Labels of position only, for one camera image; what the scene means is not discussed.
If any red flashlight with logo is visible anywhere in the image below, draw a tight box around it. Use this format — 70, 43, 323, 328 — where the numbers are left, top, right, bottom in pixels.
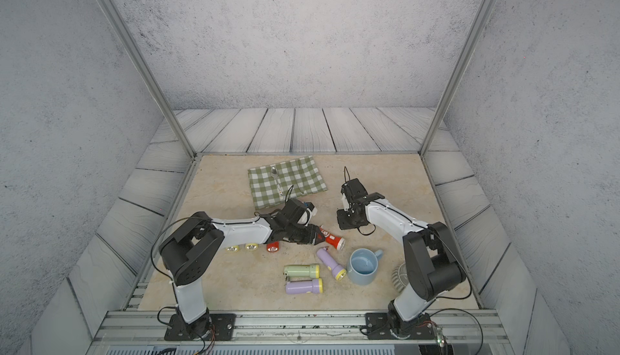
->
320, 227, 346, 251

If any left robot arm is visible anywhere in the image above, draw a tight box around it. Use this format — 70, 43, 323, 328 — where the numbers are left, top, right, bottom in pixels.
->
158, 198, 326, 341

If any green checkered cloth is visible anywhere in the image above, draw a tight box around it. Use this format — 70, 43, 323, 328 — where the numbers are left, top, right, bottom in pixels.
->
248, 156, 328, 210

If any purple flashlight bottom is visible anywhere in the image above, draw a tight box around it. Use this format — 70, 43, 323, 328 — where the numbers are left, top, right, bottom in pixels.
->
285, 278, 324, 295

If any grey ribbed bowl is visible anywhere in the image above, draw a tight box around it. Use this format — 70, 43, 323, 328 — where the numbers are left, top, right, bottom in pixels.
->
392, 262, 409, 293

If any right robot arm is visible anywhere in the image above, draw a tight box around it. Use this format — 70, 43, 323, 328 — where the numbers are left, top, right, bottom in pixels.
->
337, 169, 471, 340

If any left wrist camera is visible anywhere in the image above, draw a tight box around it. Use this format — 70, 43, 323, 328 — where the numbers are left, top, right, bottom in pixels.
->
294, 200, 317, 227

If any metal spoon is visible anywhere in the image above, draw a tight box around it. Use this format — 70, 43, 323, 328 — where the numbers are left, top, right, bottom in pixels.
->
271, 166, 286, 202

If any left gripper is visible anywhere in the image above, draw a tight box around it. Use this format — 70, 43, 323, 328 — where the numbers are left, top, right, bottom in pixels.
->
285, 223, 329, 245

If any blue mug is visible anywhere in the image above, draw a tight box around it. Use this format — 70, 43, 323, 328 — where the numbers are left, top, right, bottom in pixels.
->
347, 248, 384, 286

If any metal base rail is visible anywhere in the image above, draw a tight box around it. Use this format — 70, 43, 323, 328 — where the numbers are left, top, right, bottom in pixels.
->
88, 308, 527, 354

